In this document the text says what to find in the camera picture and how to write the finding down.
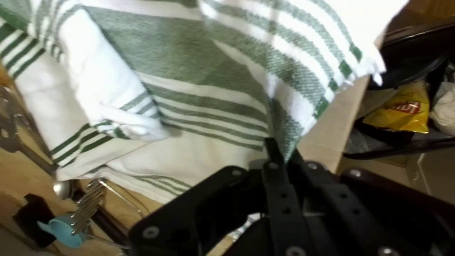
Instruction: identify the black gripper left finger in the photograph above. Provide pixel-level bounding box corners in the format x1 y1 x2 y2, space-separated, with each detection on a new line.
127 136 313 256

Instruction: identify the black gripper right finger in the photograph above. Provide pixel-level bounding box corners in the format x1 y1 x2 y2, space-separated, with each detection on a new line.
288 149 455 256

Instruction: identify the white green striped towel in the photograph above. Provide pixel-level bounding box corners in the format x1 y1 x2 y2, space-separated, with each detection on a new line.
0 0 413 206

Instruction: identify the yellow chips bag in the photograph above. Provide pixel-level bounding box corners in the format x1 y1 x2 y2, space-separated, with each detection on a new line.
362 78 433 136

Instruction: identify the white plastic bag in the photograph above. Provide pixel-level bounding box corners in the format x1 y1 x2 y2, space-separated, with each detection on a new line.
428 76 455 139

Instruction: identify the black plastic bin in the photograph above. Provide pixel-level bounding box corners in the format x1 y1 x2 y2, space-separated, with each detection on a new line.
343 19 455 160

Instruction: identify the metal serving spoon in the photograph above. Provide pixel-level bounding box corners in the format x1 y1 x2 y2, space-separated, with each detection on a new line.
9 136 74 202

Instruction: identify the small black block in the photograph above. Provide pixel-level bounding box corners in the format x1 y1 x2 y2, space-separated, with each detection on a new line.
12 192 60 248

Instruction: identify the wooden handled utensil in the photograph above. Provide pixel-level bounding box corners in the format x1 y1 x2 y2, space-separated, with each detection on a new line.
205 211 264 256

